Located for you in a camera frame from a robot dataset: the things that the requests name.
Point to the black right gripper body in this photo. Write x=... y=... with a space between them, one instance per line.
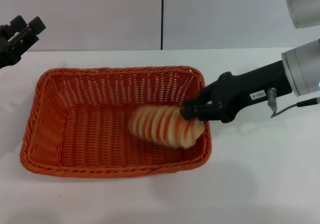
x=250 y=86

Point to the striped orange white bread roll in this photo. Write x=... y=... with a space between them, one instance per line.
x=162 y=126

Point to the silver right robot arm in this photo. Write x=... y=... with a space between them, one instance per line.
x=302 y=67

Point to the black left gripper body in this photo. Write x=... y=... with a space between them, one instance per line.
x=7 y=49

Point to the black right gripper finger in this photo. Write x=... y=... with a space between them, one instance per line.
x=200 y=100
x=200 y=115

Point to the orange woven plastic basket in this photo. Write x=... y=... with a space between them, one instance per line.
x=95 y=139

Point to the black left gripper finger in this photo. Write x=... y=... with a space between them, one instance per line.
x=35 y=28
x=18 y=23

